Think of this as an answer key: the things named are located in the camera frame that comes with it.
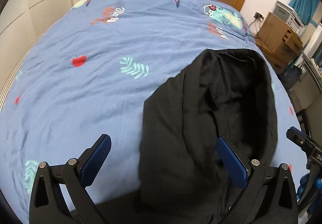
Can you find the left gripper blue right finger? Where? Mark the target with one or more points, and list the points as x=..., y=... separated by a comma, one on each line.
x=268, y=193

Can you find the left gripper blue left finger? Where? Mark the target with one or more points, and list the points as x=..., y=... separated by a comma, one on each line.
x=47, y=204

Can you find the black puffer coat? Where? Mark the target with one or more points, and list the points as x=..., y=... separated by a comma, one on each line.
x=182, y=178

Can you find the wooden drawer cabinet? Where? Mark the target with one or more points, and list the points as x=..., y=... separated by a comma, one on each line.
x=278, y=42

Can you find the blue patterned bed cover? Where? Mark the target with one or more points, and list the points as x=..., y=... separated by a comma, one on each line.
x=90, y=73

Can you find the white printer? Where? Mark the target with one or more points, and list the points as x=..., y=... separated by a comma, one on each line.
x=288, y=15

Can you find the right teal curtain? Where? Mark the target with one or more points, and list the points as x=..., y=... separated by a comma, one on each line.
x=305, y=9

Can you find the white wardrobe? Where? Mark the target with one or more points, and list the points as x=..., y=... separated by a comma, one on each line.
x=23, y=22

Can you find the wall power socket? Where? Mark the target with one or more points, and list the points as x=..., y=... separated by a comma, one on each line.
x=258, y=16

